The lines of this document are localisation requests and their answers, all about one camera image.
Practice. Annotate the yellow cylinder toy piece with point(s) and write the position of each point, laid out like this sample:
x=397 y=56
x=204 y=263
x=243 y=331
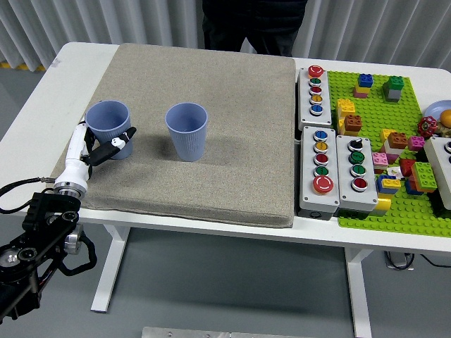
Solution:
x=384 y=203

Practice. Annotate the pink toy brick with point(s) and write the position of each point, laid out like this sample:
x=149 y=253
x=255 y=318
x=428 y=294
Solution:
x=360 y=93
x=380 y=159

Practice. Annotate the magenta toy brick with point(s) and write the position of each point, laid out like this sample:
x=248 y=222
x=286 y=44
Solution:
x=416 y=143

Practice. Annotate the grey power strip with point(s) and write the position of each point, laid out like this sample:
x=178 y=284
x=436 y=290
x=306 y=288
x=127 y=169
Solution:
x=400 y=260

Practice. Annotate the orange fruit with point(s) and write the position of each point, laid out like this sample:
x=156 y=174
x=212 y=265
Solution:
x=446 y=117

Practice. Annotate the yellow toy brick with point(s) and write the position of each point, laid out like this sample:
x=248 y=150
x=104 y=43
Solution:
x=341 y=126
x=390 y=183
x=345 y=106
x=386 y=134

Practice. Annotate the light blue plate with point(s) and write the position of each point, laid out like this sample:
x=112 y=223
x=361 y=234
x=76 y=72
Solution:
x=437 y=107

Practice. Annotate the grey box with emergency button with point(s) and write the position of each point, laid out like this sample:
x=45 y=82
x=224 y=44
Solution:
x=307 y=190

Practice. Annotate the white pleated curtain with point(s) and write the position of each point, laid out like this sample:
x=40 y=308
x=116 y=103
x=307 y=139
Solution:
x=352 y=28

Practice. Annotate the red valve handwheel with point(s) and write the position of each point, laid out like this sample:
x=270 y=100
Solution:
x=427 y=126

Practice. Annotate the red toy brick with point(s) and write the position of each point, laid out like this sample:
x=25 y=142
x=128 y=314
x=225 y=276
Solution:
x=408 y=167

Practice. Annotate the brown toy brick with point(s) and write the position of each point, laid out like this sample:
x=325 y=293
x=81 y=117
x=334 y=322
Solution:
x=353 y=123
x=398 y=139

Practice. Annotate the white control box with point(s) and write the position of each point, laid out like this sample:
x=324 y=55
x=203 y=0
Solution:
x=437 y=155

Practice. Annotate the brown lumpy object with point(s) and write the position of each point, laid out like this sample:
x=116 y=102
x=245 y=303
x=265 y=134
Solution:
x=445 y=132

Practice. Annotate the white table leg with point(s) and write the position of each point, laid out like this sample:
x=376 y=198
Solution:
x=357 y=292
x=107 y=267

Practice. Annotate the grey-brown fabric mat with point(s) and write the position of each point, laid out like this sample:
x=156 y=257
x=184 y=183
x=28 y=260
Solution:
x=211 y=141

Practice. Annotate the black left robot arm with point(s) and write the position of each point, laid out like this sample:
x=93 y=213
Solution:
x=46 y=211

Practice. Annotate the blue ribbed plastic cup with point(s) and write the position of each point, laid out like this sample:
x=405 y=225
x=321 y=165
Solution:
x=190 y=144
x=105 y=118

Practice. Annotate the large green toy brick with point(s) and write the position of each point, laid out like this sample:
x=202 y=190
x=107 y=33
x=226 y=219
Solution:
x=424 y=173

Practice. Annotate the grey box with selector switch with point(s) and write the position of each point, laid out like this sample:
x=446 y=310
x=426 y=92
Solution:
x=347 y=190

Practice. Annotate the blue toy brick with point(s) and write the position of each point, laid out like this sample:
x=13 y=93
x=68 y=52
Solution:
x=381 y=183
x=410 y=190
x=366 y=80

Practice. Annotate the grey five-button control box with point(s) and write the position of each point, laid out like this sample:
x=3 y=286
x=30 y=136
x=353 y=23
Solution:
x=306 y=105

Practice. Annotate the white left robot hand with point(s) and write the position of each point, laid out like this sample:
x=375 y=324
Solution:
x=75 y=169

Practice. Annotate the grey toy brick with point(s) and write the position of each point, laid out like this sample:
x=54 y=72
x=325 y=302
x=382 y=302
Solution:
x=393 y=95

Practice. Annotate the orange toy brick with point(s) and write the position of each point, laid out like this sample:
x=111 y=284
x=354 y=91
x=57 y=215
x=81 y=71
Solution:
x=414 y=182

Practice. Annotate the white toy brick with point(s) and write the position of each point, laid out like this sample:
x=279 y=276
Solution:
x=392 y=149

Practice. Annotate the green studded baseplate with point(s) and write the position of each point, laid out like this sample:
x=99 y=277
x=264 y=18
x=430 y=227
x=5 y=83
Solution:
x=373 y=116

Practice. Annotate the person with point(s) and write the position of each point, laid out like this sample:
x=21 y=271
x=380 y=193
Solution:
x=253 y=21

